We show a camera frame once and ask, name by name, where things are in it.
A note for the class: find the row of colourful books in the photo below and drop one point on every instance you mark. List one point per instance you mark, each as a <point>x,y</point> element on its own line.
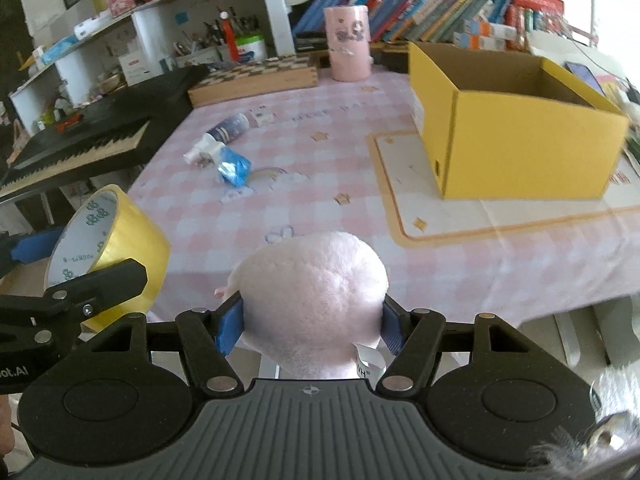
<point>405,20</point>

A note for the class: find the blue wrapper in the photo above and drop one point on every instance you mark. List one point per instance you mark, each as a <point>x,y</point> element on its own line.
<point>233,167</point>

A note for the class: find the red dictionary book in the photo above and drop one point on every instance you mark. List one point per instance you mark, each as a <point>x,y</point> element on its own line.
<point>553,6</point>

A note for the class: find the blue white spray bottle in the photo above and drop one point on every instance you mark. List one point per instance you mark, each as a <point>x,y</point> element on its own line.
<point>224,132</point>

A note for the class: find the white bookshelf unit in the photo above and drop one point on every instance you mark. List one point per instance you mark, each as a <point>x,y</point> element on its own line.
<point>300,5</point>

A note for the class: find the pink cylindrical canister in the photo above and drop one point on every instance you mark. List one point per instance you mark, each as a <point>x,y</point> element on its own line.
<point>348,37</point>

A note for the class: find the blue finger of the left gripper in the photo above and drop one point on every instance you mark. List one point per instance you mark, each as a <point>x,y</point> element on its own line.
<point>26,248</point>
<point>52,322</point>

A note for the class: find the pink plush pig toy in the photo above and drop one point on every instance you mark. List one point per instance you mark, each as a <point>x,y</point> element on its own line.
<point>308,302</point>

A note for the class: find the yellow packing tape roll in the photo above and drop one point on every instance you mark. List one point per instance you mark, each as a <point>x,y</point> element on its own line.
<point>110,228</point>

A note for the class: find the small white staples box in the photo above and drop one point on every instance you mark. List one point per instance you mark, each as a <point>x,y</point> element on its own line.
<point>261,116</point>

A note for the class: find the black Yamaha keyboard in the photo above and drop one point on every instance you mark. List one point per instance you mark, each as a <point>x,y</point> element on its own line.
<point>119,132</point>

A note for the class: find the yellow cardboard box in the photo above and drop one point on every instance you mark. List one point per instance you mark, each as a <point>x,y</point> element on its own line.
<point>512,126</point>

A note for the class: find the smartphone on table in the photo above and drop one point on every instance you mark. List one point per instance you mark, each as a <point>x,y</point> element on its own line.
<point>584,74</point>

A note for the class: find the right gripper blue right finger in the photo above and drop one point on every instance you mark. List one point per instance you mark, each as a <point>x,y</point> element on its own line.
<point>413,338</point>

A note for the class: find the red glue bottle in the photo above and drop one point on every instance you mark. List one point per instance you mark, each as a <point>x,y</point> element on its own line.
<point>229,37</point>

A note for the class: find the pink checkered tablecloth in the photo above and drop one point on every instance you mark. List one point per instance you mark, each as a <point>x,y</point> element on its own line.
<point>346,157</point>

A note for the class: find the white green lidded jar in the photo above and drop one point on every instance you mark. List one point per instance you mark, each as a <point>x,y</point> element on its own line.
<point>252,48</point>

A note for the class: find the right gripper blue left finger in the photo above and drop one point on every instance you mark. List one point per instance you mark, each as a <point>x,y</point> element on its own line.
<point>208,337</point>

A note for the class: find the wooden chessboard box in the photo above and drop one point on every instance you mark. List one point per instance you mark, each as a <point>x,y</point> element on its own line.
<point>255,79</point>

